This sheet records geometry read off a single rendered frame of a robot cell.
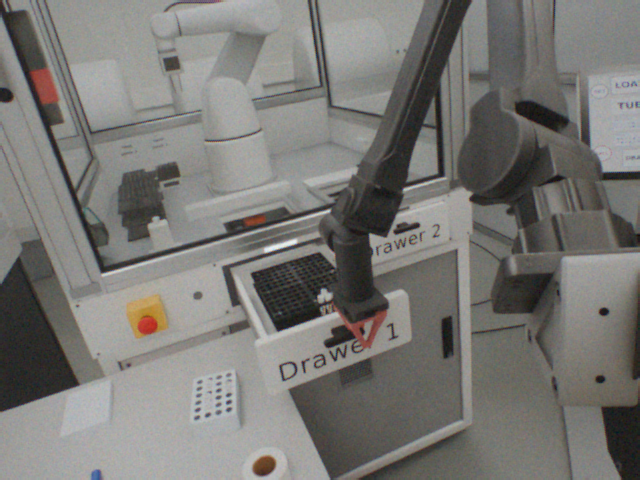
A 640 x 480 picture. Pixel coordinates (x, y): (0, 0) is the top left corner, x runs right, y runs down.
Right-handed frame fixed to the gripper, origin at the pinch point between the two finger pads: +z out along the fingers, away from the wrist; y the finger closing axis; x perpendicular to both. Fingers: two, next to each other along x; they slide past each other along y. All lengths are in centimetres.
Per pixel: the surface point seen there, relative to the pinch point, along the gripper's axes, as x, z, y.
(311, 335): 7.8, -1.2, 3.7
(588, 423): -88, 85, 19
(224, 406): 25.0, 10.4, 7.7
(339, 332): 3.4, -1.4, 1.6
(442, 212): -42, -1, 35
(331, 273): -4.4, 0.1, 23.7
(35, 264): 131, 85, 310
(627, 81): -89, -28, 23
